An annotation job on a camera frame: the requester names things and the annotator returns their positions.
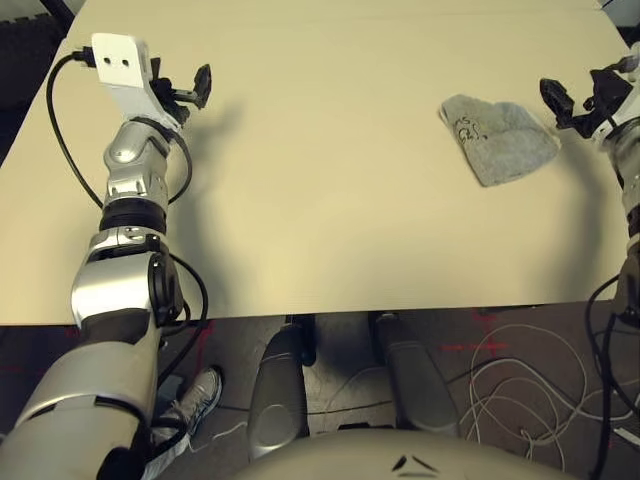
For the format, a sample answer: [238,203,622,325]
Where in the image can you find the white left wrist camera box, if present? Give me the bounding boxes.
[91,32,184,134]

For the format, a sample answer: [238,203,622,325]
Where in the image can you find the grey terry rag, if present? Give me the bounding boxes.
[438,93,560,188]

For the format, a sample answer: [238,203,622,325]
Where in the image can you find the white floor cable tangle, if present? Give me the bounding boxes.
[457,323,640,471]

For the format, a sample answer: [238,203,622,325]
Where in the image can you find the grey robot left leg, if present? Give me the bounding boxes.
[247,314,317,461]

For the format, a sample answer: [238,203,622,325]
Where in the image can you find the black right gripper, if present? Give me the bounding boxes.
[538,63,639,141]

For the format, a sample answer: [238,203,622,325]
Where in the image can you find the black left elbow cable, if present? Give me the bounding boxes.
[157,252,210,351]

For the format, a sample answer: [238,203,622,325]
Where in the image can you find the grey robot right leg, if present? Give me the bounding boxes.
[368,310,461,439]

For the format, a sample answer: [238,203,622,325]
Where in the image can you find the grey robot leg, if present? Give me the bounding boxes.
[247,314,317,461]
[368,310,461,439]

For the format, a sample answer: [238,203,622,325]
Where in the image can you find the black left camera cable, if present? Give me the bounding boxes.
[46,46,106,209]

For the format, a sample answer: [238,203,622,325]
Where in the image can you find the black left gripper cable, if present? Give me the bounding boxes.
[134,114,195,206]

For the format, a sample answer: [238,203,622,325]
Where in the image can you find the black foam floor mat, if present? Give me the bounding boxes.
[0,14,71,166]

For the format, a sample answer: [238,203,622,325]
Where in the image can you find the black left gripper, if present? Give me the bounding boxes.
[148,57,214,124]

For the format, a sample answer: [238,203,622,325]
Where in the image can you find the white grey sneaker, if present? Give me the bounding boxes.
[172,367,224,436]

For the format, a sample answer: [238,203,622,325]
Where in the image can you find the grey robot torso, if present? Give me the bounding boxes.
[232,428,566,480]

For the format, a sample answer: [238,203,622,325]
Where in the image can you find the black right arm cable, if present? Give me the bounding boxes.
[587,274,640,480]

